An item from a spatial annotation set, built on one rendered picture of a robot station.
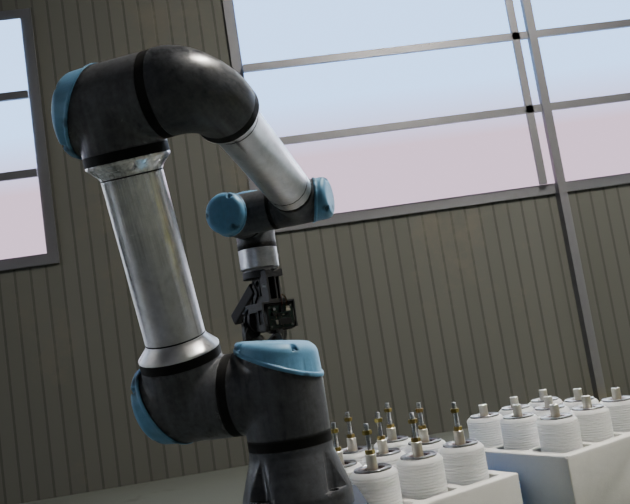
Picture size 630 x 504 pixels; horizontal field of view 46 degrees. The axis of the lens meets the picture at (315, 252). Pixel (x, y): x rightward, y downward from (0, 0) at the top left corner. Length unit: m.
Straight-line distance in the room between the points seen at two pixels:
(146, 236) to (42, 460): 2.65
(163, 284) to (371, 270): 2.52
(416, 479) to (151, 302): 0.74
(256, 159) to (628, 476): 1.24
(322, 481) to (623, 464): 1.07
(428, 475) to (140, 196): 0.85
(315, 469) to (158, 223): 0.38
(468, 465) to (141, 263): 0.88
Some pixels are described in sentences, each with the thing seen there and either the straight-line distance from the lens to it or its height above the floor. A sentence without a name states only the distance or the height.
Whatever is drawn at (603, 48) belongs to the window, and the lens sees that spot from 4.07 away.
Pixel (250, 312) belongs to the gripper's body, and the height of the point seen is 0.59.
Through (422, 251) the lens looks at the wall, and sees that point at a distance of 3.54.
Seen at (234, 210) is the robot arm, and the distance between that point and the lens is 1.29.
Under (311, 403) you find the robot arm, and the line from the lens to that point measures 1.00.
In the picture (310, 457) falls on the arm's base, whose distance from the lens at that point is 1.00.
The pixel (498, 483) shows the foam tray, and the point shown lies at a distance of 1.64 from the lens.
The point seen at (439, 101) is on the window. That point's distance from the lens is 3.70.
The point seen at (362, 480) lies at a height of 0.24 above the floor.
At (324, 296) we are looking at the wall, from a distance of 3.45.
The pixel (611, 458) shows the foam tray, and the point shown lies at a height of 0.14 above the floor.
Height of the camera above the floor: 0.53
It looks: 6 degrees up
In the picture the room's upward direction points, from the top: 9 degrees counter-clockwise
